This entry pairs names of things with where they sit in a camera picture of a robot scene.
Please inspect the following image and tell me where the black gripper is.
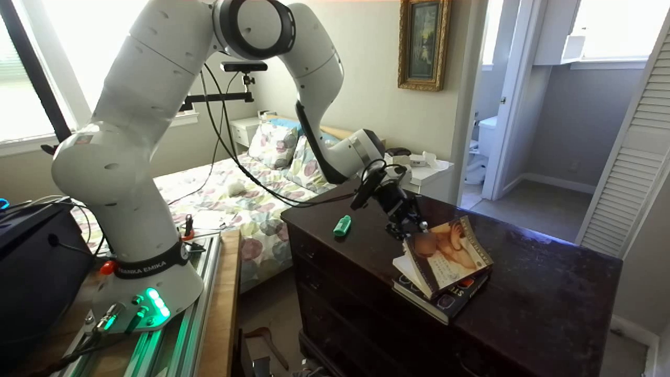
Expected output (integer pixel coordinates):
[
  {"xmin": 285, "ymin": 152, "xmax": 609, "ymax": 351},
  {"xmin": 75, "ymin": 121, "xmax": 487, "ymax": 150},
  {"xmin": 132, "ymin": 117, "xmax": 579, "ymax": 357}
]
[{"xmin": 374, "ymin": 177, "xmax": 436, "ymax": 243}]

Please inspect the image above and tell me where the book with portrait cover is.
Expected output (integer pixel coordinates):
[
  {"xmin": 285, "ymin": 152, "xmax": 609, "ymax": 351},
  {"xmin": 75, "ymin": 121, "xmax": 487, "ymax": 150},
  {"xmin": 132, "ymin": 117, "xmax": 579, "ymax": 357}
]
[{"xmin": 390, "ymin": 216, "xmax": 497, "ymax": 301}]

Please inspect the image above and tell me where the dark book with coloured squares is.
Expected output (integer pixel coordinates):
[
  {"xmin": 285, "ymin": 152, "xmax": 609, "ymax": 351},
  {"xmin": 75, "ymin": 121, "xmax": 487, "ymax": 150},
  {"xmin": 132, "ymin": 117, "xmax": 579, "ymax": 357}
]
[{"xmin": 390, "ymin": 268, "xmax": 489, "ymax": 328}]

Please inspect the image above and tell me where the white nightstand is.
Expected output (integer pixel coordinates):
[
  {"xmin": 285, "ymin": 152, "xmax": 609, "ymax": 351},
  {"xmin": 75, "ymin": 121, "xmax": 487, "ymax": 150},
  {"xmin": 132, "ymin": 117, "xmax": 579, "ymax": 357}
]
[{"xmin": 386, "ymin": 150, "xmax": 456, "ymax": 205}]

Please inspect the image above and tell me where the green plastic bottle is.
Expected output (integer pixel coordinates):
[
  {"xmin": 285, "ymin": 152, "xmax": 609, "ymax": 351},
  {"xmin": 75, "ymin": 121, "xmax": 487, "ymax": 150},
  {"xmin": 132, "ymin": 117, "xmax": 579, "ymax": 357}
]
[{"xmin": 330, "ymin": 215, "xmax": 354, "ymax": 241}]

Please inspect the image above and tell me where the dark wooden dresser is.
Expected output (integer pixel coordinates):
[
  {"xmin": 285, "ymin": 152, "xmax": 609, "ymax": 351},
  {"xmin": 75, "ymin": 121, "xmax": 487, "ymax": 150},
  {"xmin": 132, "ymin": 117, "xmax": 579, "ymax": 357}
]
[{"xmin": 281, "ymin": 177, "xmax": 624, "ymax": 377}]

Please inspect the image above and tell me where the white room door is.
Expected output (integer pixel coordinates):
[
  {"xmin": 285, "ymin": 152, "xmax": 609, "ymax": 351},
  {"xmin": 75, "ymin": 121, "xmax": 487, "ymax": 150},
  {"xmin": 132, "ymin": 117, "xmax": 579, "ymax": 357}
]
[{"xmin": 480, "ymin": 0, "xmax": 541, "ymax": 204}]

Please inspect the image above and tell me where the floral pillow with blue edge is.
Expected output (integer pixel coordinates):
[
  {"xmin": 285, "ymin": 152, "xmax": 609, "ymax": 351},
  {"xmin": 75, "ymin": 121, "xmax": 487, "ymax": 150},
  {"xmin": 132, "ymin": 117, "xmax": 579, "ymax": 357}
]
[{"xmin": 247, "ymin": 115, "xmax": 303, "ymax": 173}]

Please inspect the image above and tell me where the bed with floral cover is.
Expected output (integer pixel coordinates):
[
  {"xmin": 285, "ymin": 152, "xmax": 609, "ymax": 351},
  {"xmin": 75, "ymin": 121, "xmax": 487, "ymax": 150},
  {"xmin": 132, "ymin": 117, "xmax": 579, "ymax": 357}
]
[{"xmin": 153, "ymin": 150, "xmax": 344, "ymax": 292}]

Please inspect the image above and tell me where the gold framed painting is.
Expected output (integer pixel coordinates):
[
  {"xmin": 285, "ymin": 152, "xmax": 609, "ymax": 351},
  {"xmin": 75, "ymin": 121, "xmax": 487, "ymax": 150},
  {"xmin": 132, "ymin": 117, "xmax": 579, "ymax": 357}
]
[{"xmin": 398, "ymin": 0, "xmax": 453, "ymax": 94}]

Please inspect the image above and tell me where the brown cardboard box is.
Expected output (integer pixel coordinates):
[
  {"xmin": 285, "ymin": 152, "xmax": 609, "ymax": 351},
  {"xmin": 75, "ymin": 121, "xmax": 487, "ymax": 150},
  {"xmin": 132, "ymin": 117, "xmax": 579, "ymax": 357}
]
[{"xmin": 238, "ymin": 324, "xmax": 300, "ymax": 377}]

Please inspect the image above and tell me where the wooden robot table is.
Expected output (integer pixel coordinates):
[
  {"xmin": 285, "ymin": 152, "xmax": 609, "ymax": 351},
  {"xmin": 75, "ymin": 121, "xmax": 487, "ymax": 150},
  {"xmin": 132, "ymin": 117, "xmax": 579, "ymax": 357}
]
[{"xmin": 196, "ymin": 228, "xmax": 242, "ymax": 377}]

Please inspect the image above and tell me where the white louvered closet door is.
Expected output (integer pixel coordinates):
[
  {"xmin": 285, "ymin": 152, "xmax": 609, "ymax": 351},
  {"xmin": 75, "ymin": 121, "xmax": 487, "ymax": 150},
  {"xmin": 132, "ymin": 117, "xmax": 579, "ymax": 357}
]
[{"xmin": 575, "ymin": 12, "xmax": 670, "ymax": 263}]

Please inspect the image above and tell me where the red black knob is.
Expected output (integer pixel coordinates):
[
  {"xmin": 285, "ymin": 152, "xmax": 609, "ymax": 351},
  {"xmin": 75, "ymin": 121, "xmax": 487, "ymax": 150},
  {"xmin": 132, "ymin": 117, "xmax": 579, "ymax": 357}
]
[{"xmin": 181, "ymin": 215, "xmax": 199, "ymax": 243}]

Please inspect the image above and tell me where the black equipment box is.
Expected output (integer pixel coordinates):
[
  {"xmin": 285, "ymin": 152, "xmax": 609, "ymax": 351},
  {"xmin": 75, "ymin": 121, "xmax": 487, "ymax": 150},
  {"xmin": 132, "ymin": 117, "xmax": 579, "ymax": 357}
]
[{"xmin": 0, "ymin": 198, "xmax": 98, "ymax": 354}]

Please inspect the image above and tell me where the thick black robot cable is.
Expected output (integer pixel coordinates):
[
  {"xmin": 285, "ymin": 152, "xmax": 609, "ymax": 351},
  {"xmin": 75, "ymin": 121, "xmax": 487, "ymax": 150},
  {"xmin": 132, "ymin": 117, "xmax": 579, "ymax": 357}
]
[{"xmin": 196, "ymin": 64, "xmax": 365, "ymax": 209}]

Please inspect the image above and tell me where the thin black camera cable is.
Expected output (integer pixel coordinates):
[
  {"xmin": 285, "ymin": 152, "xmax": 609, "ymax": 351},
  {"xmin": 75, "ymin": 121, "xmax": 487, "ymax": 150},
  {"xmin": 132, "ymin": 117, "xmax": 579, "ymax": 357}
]
[{"xmin": 166, "ymin": 72, "xmax": 242, "ymax": 209}]

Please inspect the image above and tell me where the black stereo camera bar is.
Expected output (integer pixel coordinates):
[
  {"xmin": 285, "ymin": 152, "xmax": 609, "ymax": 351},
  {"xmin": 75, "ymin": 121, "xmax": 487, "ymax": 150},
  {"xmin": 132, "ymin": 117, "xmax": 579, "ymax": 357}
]
[{"xmin": 219, "ymin": 60, "xmax": 270, "ymax": 75}]

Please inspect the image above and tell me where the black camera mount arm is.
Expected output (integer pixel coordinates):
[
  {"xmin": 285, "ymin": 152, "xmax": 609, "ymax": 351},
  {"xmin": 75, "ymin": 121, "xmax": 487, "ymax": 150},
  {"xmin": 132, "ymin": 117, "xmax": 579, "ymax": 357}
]
[{"xmin": 175, "ymin": 72, "xmax": 258, "ymax": 115}]

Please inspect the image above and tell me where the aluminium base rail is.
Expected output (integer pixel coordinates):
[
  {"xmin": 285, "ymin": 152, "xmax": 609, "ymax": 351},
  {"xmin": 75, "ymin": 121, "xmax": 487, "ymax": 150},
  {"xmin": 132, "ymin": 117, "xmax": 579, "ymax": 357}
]
[{"xmin": 52, "ymin": 233, "xmax": 226, "ymax": 377}]

